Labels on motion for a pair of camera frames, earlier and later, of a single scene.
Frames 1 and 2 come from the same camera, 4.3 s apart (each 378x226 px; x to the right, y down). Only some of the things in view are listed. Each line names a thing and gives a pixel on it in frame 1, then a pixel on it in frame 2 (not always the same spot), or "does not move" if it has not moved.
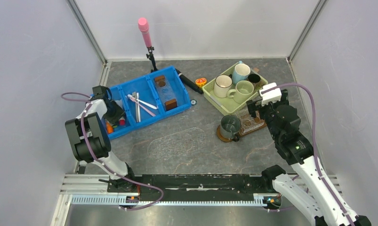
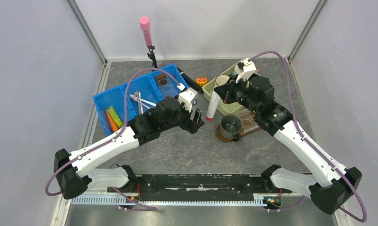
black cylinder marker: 189,83 does not move
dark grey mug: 229,126 does not move
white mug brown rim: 222,84 does not move
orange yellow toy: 201,82 does not move
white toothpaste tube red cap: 122,121 -> 213,104
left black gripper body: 114,113 -> 183,117
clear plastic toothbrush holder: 247,122 does not move
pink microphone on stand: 143,23 does not move
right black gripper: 253,106 -> 226,91
